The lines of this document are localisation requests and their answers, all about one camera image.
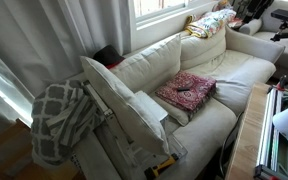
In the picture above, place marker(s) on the white window frame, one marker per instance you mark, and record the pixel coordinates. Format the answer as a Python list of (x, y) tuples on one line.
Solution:
[(140, 25)]

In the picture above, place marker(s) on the red black clamp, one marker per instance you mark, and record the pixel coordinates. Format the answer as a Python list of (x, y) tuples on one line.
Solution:
[(281, 83)]

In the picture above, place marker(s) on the cream fabric sofa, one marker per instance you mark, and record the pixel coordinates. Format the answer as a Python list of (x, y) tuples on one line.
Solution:
[(237, 73)]

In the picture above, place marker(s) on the light wooden board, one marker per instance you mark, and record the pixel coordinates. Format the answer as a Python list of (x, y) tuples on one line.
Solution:
[(247, 133)]

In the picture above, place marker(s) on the white curtain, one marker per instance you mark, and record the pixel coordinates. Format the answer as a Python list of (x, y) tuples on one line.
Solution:
[(34, 40)]

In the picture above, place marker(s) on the large cream sofa cushion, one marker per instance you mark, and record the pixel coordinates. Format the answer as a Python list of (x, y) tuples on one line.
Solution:
[(150, 66)]

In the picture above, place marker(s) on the clear plastic container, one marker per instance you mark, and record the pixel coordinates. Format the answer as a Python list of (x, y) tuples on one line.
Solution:
[(179, 148)]

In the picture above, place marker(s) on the small cream throw cushion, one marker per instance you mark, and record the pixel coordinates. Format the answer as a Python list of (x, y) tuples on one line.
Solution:
[(174, 111)]

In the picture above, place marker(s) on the black hat red band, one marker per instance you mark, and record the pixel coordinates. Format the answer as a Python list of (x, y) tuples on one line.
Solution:
[(108, 55)]

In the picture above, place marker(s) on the white wooden chair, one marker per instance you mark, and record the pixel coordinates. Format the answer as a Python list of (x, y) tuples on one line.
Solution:
[(150, 106)]

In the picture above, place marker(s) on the colourful floral quilt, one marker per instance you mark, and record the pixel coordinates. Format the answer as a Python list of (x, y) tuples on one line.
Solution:
[(210, 23)]

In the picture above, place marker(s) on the off-white rectangular pillow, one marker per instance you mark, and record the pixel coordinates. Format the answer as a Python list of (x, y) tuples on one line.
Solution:
[(124, 103)]

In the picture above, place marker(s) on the grey white patterned cloth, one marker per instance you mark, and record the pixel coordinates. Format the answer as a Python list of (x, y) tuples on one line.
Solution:
[(54, 110)]

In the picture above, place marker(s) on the grey couch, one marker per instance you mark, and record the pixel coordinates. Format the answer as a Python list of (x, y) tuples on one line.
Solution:
[(267, 20)]

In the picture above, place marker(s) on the aluminium rail frame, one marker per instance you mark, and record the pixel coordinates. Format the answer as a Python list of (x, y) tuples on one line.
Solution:
[(267, 133)]

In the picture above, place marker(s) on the black camera on stand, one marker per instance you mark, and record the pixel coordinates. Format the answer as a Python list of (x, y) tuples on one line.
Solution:
[(287, 15)]

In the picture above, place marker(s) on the dark grey remote control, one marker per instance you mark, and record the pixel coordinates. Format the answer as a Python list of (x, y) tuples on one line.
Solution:
[(183, 89)]

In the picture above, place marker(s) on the red patterned folded blanket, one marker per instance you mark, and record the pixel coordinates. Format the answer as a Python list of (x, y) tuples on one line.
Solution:
[(197, 96)]

